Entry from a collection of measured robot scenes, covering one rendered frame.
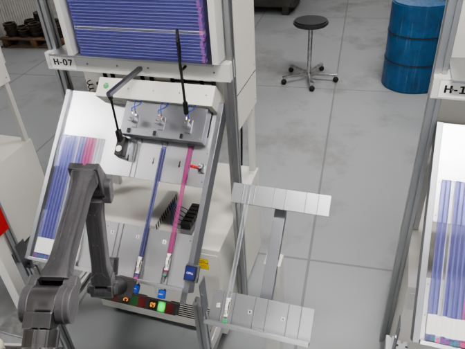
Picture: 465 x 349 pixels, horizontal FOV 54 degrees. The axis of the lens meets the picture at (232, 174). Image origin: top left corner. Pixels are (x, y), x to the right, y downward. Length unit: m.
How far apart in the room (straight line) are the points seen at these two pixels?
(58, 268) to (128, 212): 1.20
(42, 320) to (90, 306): 1.72
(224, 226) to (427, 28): 3.05
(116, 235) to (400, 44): 3.48
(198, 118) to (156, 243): 0.49
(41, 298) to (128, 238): 0.81
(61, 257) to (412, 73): 4.04
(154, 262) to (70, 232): 0.68
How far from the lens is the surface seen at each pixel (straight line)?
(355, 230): 3.02
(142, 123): 1.80
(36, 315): 1.03
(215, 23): 1.59
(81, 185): 1.20
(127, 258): 1.80
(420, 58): 4.67
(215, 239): 2.02
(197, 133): 1.70
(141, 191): 2.36
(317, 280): 2.69
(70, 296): 1.02
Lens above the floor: 1.98
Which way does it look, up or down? 35 degrees down
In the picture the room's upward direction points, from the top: 4 degrees counter-clockwise
